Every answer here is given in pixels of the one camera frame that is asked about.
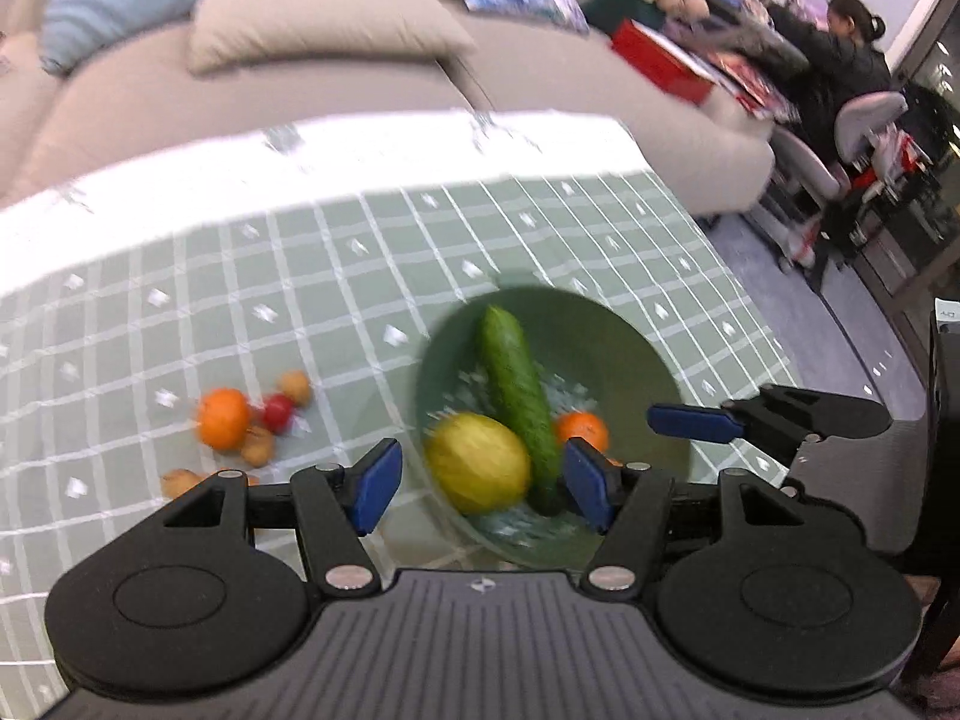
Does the dark green bag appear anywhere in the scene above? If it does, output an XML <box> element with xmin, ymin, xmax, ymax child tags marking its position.
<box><xmin>583</xmin><ymin>0</ymin><xmax>667</xmax><ymax>37</ymax></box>

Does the green cucumber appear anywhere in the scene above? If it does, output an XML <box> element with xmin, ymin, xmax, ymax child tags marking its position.
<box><xmin>477</xmin><ymin>305</ymin><xmax>566</xmax><ymax>517</ymax></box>

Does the stack of books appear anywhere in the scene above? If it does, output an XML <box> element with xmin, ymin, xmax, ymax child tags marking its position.
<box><xmin>664</xmin><ymin>0</ymin><xmax>809</xmax><ymax>91</ymax></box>

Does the grey office chair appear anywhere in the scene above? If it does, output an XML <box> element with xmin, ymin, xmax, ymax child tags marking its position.
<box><xmin>763</xmin><ymin>89</ymin><xmax>911</xmax><ymax>272</ymax></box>

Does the small red fruit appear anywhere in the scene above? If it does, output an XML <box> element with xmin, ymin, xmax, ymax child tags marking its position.
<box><xmin>260</xmin><ymin>392</ymin><xmax>296</xmax><ymax>436</ymax></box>

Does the yellow-green pear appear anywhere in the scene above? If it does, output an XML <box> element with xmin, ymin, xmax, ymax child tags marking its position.
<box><xmin>425</xmin><ymin>413</ymin><xmax>532</xmax><ymax>517</ymax></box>

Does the red box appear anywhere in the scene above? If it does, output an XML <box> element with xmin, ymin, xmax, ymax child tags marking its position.
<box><xmin>612</xmin><ymin>20</ymin><xmax>716</xmax><ymax>106</ymax></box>

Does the beige cushion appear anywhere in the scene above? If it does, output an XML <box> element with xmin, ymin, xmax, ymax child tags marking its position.
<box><xmin>187</xmin><ymin>0</ymin><xmax>475</xmax><ymax>75</ymax></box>

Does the orange tangerine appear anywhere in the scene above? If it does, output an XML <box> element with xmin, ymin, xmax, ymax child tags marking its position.
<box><xmin>553</xmin><ymin>411</ymin><xmax>610</xmax><ymax>454</ymax></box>
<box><xmin>197</xmin><ymin>388</ymin><xmax>251</xmax><ymax>454</ymax></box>

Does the seated person in black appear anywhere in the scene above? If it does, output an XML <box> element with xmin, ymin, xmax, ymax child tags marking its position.
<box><xmin>766</xmin><ymin>0</ymin><xmax>892</xmax><ymax>163</ymax></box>

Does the beige sofa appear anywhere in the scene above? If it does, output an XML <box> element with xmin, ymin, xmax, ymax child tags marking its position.
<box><xmin>2</xmin><ymin>0</ymin><xmax>773</xmax><ymax>216</ymax></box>

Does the brown longan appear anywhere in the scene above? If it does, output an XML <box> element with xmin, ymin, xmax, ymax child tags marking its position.
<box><xmin>277</xmin><ymin>371</ymin><xmax>313</xmax><ymax>408</ymax></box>
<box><xmin>239</xmin><ymin>424</ymin><xmax>275</xmax><ymax>468</ymax></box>
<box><xmin>161</xmin><ymin>468</ymin><xmax>203</xmax><ymax>499</ymax></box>

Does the green colander bowl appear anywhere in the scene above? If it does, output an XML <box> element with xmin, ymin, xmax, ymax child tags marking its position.
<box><xmin>413</xmin><ymin>286</ymin><xmax>692</xmax><ymax>571</ymax></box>

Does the green checked tablecloth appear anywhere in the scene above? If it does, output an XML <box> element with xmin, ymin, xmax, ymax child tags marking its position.
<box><xmin>2</xmin><ymin>110</ymin><xmax>796</xmax><ymax>718</ymax></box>

